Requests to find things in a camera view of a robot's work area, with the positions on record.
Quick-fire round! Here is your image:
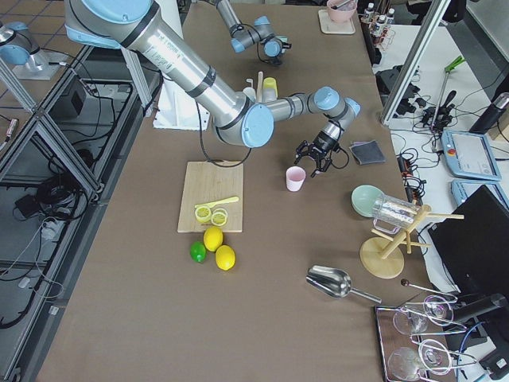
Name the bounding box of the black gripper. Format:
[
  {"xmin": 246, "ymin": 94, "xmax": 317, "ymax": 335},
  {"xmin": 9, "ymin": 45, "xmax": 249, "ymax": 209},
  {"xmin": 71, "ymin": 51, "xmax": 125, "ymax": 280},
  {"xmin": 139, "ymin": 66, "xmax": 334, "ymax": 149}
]
[{"xmin": 293, "ymin": 123, "xmax": 343, "ymax": 177}]

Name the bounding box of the pink plastic cup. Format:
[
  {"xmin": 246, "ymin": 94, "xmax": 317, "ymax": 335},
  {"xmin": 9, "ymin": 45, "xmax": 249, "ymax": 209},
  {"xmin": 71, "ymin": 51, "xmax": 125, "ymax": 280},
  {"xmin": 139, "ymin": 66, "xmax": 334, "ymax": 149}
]
[{"xmin": 286, "ymin": 166, "xmax": 306, "ymax": 192}]

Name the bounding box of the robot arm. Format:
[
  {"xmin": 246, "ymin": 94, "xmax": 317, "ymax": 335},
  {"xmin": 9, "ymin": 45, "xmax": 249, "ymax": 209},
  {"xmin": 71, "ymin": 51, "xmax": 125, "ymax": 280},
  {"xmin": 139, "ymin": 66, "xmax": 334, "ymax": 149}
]
[
  {"xmin": 215, "ymin": 1, "xmax": 292, "ymax": 66},
  {"xmin": 64, "ymin": 1, "xmax": 360, "ymax": 173}
]

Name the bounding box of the yellow plastic cup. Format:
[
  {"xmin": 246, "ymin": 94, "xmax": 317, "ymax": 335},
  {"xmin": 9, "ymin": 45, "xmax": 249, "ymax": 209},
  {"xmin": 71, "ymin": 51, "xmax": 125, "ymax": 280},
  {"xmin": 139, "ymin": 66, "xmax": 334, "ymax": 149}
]
[{"xmin": 262, "ymin": 77, "xmax": 278, "ymax": 103}]

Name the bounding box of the white plastic cup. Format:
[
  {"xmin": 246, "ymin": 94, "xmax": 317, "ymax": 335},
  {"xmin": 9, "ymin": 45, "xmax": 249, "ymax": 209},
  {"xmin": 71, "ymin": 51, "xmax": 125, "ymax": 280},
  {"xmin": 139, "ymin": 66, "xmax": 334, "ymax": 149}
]
[{"xmin": 243, "ymin": 87, "xmax": 256, "ymax": 103}]

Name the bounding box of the grey folded cloth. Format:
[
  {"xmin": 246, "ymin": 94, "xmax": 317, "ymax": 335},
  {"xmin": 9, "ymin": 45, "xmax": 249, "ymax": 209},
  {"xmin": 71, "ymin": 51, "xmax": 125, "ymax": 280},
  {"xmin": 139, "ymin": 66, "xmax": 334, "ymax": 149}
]
[{"xmin": 349, "ymin": 140, "xmax": 386, "ymax": 166}]

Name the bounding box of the green bowl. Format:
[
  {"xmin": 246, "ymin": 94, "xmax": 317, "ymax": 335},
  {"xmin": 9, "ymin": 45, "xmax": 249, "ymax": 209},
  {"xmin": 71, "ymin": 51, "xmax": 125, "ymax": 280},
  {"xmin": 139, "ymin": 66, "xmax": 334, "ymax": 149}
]
[{"xmin": 351, "ymin": 185, "xmax": 384, "ymax": 218}]

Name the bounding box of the glass mug on stand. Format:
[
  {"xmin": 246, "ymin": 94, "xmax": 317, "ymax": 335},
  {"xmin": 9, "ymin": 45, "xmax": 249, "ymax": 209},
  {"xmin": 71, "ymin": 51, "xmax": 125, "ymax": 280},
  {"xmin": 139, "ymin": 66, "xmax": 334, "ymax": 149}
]
[{"xmin": 371, "ymin": 193, "xmax": 420, "ymax": 234}]

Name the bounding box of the bamboo cutting board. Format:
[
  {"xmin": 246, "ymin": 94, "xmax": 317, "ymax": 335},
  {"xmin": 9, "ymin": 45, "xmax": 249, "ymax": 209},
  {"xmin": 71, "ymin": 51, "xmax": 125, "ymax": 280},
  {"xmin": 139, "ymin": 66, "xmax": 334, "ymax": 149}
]
[{"xmin": 177, "ymin": 162, "xmax": 243, "ymax": 233}]

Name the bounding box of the lemon slice lower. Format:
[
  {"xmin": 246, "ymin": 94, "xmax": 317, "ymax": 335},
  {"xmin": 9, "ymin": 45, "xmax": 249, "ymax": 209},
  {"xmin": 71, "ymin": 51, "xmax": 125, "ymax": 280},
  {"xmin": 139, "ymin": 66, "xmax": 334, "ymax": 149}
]
[{"xmin": 210, "ymin": 208, "xmax": 228, "ymax": 227}]

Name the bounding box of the lemon slice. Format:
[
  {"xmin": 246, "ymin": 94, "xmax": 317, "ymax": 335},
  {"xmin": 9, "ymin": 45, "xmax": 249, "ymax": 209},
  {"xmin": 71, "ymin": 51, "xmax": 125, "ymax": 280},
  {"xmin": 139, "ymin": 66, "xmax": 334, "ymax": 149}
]
[
  {"xmin": 210, "ymin": 208, "xmax": 228, "ymax": 227},
  {"xmin": 194, "ymin": 205, "xmax": 212, "ymax": 224}
]

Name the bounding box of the yellow plastic knife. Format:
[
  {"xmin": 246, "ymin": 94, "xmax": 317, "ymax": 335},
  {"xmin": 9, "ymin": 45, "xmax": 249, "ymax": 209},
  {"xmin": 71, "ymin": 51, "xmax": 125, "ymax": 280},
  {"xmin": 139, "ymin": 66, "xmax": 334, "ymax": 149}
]
[{"xmin": 194, "ymin": 196, "xmax": 239, "ymax": 209}]

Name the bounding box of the wooden mug tree stand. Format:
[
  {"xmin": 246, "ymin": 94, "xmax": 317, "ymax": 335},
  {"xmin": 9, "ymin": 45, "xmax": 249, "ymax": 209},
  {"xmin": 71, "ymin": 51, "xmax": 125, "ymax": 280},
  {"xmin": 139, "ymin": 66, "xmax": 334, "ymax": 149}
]
[{"xmin": 359, "ymin": 205, "xmax": 464, "ymax": 279}]

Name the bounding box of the lemon slice upper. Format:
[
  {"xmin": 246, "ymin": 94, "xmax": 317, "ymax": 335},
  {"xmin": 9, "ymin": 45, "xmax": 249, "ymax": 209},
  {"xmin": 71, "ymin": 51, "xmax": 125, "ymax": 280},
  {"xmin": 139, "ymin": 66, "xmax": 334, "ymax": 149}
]
[{"xmin": 194, "ymin": 205, "xmax": 212, "ymax": 224}]

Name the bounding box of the metal scoop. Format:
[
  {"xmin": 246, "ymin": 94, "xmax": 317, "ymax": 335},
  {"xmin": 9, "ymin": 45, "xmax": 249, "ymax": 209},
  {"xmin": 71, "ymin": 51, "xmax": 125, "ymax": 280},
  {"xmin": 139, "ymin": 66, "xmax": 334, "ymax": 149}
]
[{"xmin": 306, "ymin": 265, "xmax": 382, "ymax": 304}]

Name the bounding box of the whole yellow lemon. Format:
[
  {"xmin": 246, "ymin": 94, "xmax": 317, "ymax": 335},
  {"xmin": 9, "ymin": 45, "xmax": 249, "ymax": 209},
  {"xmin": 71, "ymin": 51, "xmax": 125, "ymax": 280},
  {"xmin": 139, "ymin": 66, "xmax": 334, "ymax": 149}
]
[{"xmin": 204, "ymin": 226, "xmax": 223, "ymax": 252}]

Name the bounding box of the beige tray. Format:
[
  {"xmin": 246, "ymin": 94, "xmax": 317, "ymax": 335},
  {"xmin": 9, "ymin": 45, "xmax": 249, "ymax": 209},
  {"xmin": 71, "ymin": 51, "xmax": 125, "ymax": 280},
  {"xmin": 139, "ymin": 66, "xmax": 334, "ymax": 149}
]
[{"xmin": 318, "ymin": 10, "xmax": 356, "ymax": 35}]

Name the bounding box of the pink bowl on tray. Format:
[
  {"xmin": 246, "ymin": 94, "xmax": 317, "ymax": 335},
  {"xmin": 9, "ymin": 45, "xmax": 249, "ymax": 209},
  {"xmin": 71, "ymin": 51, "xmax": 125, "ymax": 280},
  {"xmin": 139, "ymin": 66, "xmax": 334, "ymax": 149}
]
[{"xmin": 326, "ymin": 0, "xmax": 357, "ymax": 22}]

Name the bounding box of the green lime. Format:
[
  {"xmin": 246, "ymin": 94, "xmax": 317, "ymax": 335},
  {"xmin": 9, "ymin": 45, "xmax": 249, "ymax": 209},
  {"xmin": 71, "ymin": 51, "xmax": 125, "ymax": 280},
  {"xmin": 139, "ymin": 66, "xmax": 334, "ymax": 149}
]
[{"xmin": 189, "ymin": 241, "xmax": 207, "ymax": 263}]

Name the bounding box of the teach pendant tablet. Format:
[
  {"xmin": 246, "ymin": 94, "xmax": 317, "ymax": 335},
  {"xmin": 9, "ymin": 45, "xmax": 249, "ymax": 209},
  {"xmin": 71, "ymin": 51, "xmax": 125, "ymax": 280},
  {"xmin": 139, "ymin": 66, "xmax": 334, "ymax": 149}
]
[{"xmin": 441, "ymin": 130, "xmax": 502, "ymax": 181}]

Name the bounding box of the wine glass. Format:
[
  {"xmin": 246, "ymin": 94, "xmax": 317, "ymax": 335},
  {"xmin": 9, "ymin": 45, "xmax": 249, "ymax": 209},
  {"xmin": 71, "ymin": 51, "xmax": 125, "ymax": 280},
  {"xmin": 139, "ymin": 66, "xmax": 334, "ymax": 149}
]
[
  {"xmin": 393, "ymin": 308, "xmax": 428, "ymax": 336},
  {"xmin": 418, "ymin": 338, "xmax": 452, "ymax": 376}
]

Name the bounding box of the black tray with glasses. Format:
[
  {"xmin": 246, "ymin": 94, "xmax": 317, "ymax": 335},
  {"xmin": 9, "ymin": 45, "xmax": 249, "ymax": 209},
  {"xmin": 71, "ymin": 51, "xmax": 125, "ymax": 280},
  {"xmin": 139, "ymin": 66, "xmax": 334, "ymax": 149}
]
[{"xmin": 375, "ymin": 301, "xmax": 477, "ymax": 381}]

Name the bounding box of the white wire cup rack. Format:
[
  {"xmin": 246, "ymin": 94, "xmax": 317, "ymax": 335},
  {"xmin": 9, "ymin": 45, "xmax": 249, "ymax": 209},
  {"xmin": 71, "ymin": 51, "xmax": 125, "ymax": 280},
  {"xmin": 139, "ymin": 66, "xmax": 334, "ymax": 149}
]
[{"xmin": 245, "ymin": 71, "xmax": 264, "ymax": 103}]

